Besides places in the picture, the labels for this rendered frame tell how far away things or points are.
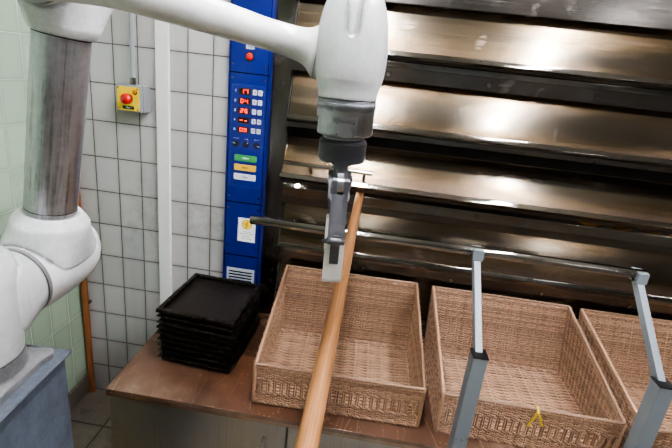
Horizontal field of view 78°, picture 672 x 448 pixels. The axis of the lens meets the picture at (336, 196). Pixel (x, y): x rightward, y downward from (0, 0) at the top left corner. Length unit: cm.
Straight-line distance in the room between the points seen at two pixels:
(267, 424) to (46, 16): 124
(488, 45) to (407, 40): 28
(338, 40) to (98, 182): 156
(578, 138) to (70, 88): 154
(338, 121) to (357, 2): 16
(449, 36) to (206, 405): 148
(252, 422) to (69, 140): 101
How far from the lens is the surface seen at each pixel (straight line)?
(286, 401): 151
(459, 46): 159
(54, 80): 97
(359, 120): 61
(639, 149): 183
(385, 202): 165
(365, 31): 60
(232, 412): 152
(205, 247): 188
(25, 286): 100
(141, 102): 176
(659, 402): 148
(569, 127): 172
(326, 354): 72
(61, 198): 104
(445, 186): 159
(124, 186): 195
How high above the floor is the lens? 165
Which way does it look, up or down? 17 degrees down
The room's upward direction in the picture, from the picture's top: 6 degrees clockwise
